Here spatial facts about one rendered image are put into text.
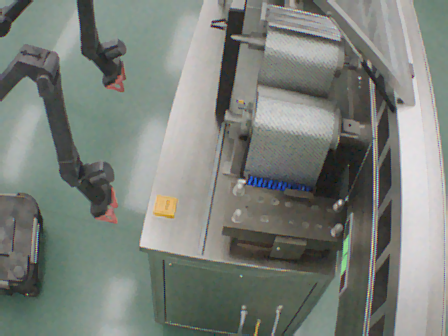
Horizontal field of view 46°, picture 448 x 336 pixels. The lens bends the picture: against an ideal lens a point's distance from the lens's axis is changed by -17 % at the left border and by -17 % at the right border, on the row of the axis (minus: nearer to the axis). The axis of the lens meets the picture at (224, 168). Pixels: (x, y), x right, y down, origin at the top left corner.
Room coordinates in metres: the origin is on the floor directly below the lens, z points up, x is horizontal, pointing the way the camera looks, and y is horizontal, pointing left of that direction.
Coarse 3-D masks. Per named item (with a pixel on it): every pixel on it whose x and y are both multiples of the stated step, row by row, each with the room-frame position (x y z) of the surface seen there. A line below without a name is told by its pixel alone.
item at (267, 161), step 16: (256, 144) 1.12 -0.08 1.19; (272, 144) 1.12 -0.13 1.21; (256, 160) 1.12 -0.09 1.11; (272, 160) 1.12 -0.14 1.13; (288, 160) 1.12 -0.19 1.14; (304, 160) 1.12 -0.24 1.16; (320, 160) 1.12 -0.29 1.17; (256, 176) 1.12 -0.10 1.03; (272, 176) 1.12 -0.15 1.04; (288, 176) 1.12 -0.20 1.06; (304, 176) 1.12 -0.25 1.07
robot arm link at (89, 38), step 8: (80, 0) 1.36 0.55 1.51; (88, 0) 1.37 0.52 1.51; (80, 8) 1.36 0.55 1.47; (88, 8) 1.37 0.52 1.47; (80, 16) 1.36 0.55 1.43; (88, 16) 1.37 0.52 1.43; (80, 24) 1.36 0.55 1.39; (88, 24) 1.37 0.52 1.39; (80, 32) 1.36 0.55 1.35; (88, 32) 1.37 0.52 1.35; (96, 32) 1.40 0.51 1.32; (80, 40) 1.36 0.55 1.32; (88, 40) 1.36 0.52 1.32; (96, 40) 1.40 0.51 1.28; (96, 48) 1.37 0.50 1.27
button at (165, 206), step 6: (156, 198) 1.04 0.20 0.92; (162, 198) 1.05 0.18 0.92; (168, 198) 1.05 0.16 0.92; (174, 198) 1.06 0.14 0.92; (156, 204) 1.02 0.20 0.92; (162, 204) 1.02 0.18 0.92; (168, 204) 1.03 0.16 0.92; (174, 204) 1.03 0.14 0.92; (156, 210) 1.00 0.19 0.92; (162, 210) 1.00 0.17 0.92; (168, 210) 1.01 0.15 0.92; (174, 210) 1.01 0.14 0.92; (162, 216) 0.99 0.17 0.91; (168, 216) 0.99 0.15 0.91
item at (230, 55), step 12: (240, 0) 1.52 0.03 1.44; (228, 12) 1.45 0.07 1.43; (240, 12) 1.45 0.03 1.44; (228, 24) 1.45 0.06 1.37; (240, 24) 1.45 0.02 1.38; (228, 36) 1.45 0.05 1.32; (228, 48) 1.45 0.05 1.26; (228, 60) 1.45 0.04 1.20; (228, 72) 1.45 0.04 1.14; (228, 84) 1.45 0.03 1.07; (228, 96) 1.45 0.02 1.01; (216, 108) 1.45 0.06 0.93; (228, 108) 1.45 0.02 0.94
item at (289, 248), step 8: (280, 240) 0.91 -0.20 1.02; (288, 240) 0.91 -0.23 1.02; (296, 240) 0.91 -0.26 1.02; (304, 240) 0.92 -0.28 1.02; (272, 248) 0.91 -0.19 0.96; (280, 248) 0.90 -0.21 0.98; (288, 248) 0.90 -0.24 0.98; (296, 248) 0.90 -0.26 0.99; (304, 248) 0.90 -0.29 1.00; (272, 256) 0.90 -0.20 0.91; (280, 256) 0.90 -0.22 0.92; (288, 256) 0.90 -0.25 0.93; (296, 256) 0.90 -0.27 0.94
